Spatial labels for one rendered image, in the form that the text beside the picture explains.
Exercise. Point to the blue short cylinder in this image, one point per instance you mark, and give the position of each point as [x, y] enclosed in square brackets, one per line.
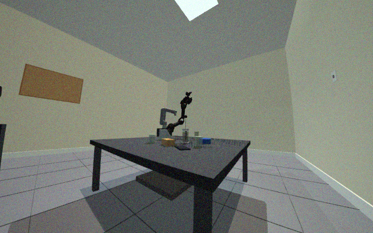
[206, 141]

